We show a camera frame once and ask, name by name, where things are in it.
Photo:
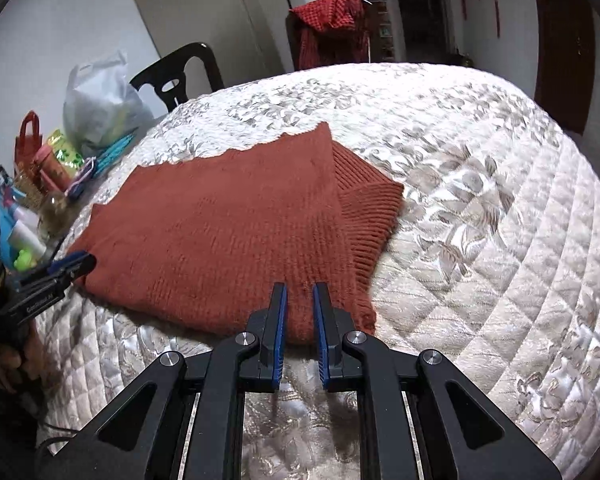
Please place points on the red checked cloth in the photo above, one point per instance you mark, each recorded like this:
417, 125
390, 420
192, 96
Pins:
330, 25

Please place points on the red gift bag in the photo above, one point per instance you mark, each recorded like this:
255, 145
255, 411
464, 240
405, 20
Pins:
27, 155

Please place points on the green leaf print packet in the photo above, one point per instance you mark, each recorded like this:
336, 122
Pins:
67, 152

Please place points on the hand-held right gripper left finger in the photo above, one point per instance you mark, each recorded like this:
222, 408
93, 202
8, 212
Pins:
282, 320

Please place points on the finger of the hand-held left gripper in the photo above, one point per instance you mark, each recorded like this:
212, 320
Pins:
72, 261
55, 282

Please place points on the pink cup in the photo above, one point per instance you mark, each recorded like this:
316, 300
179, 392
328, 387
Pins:
52, 167

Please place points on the white bottle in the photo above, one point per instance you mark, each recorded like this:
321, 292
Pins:
27, 240

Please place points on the beige quilted floral blanket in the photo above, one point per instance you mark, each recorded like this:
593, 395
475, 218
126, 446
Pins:
480, 235

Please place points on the glass jar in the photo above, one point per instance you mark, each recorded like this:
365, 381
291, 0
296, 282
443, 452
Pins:
57, 212

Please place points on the dark wooden chair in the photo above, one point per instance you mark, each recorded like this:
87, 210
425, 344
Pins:
180, 70
292, 40

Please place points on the brown wooden door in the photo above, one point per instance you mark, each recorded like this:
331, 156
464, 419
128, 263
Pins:
565, 50

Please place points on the rust red knit sweater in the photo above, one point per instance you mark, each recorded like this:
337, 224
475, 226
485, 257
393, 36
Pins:
220, 240

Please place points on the blue clothes hangers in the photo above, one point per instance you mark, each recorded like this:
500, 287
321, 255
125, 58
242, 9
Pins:
112, 152

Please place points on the person's left hand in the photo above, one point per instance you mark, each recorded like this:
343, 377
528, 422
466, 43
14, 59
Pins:
2, 365

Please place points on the green toy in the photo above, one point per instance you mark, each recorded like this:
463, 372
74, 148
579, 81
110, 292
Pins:
26, 258

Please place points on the white plastic bag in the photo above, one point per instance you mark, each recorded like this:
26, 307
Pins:
100, 110

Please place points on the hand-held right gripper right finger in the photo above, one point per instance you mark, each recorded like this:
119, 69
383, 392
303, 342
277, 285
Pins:
319, 330

